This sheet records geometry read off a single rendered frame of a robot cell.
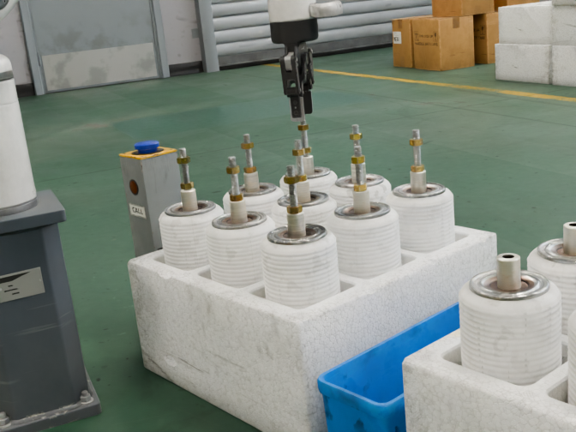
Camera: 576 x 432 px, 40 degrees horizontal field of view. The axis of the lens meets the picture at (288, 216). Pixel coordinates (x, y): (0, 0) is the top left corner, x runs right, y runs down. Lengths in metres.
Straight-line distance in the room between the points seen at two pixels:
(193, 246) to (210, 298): 0.12
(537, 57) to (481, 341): 3.30
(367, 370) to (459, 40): 4.01
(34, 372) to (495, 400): 0.64
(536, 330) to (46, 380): 0.67
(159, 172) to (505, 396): 0.74
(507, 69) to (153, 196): 3.09
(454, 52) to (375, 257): 3.88
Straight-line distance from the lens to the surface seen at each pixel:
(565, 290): 0.85
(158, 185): 1.30
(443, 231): 1.13
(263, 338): 0.98
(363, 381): 0.97
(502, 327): 0.76
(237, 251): 1.04
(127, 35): 6.17
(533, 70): 4.05
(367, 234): 1.03
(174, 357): 1.19
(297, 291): 0.96
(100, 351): 1.38
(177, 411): 1.14
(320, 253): 0.96
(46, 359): 1.14
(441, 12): 5.05
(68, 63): 6.09
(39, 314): 1.12
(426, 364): 0.80
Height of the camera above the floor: 0.54
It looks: 16 degrees down
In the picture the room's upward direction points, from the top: 6 degrees counter-clockwise
